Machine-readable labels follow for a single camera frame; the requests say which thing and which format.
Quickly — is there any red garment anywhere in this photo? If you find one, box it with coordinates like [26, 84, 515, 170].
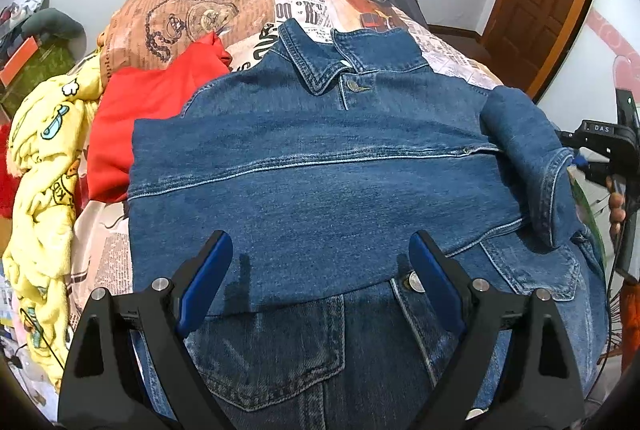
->
[87, 32, 234, 205]

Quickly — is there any blue denim jacket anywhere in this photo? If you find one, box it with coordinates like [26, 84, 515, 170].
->
[125, 18, 612, 430]

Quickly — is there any grey plush cushion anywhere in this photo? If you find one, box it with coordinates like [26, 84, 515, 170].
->
[21, 7, 87, 44]

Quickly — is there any person's right hand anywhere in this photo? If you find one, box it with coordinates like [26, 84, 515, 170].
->
[605, 176, 628, 237]

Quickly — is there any dark blue pillow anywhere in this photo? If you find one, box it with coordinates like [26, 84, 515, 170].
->
[384, 0, 432, 29]

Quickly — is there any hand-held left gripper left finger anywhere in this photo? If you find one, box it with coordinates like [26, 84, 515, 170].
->
[57, 230, 235, 430]

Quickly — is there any yellow cartoon blanket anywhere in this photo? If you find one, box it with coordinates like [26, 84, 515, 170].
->
[2, 51, 107, 392]

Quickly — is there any orange standing fan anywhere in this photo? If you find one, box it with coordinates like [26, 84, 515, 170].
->
[602, 266, 640, 373]

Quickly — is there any newspaper print bed cover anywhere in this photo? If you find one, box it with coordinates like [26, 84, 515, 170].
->
[69, 0, 507, 311]

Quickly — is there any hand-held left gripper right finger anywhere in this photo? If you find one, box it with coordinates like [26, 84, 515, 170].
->
[408, 230, 586, 430]

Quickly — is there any red fuzzy cloth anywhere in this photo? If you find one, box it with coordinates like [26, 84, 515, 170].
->
[0, 124, 22, 233]

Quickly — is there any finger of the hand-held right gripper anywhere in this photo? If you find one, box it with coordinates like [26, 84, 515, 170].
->
[569, 152, 615, 187]

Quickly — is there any orange box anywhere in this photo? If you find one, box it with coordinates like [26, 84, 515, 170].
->
[0, 36, 42, 86]

